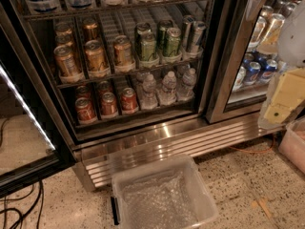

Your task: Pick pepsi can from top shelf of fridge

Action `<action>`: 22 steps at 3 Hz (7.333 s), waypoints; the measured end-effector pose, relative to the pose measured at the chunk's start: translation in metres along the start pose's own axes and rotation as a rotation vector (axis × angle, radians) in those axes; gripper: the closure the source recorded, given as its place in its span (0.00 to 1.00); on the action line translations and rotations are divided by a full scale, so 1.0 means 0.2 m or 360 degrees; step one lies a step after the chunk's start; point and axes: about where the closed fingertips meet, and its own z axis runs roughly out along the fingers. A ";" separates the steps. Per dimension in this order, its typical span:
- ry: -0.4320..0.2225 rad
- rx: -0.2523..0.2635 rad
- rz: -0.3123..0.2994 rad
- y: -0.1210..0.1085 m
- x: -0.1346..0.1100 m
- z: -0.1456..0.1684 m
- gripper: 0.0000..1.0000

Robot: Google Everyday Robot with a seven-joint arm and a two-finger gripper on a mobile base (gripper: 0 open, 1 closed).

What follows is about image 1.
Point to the red can front middle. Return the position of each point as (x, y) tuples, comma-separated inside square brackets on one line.
[(108, 105)]

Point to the clear plastic bin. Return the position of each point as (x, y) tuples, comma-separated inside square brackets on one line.
[(164, 194)]

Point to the red can front right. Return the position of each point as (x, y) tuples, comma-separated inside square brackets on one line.
[(128, 101)]

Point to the gold can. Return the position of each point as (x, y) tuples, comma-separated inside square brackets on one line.
[(69, 69), (123, 58), (97, 63)]

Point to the red can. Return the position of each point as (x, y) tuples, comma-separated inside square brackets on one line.
[(85, 111), (108, 105), (128, 101)]

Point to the closed right fridge door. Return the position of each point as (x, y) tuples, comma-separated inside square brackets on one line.
[(239, 88)]

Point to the gold can front left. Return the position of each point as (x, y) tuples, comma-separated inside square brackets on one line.
[(69, 69)]

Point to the open glass fridge door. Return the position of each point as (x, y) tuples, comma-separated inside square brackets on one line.
[(31, 147)]

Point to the red can front left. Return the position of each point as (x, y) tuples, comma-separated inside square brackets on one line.
[(85, 111)]

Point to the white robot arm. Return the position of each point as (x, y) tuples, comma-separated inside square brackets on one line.
[(291, 42)]

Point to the water bottle left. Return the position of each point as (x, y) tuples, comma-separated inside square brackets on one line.
[(149, 100)]

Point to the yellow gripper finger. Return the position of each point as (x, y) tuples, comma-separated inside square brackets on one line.
[(285, 99)]

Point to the green can front left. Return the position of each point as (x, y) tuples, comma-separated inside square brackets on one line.
[(148, 55)]

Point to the green can front right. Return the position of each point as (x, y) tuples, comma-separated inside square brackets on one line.
[(171, 48)]

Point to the water bottle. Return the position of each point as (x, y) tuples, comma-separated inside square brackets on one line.
[(186, 85), (149, 100), (167, 91)]

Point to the pink plastic bin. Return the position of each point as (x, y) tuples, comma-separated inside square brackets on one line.
[(292, 145)]

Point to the water bottle middle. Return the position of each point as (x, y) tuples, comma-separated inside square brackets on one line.
[(167, 91)]

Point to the gold can front right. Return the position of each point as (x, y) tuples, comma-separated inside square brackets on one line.
[(123, 58)]

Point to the water bottle right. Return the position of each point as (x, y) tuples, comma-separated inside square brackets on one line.
[(186, 85)]

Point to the green can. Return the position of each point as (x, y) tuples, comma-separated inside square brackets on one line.
[(171, 48), (148, 55)]

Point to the gold can front middle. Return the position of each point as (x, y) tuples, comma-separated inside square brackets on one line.
[(97, 63)]

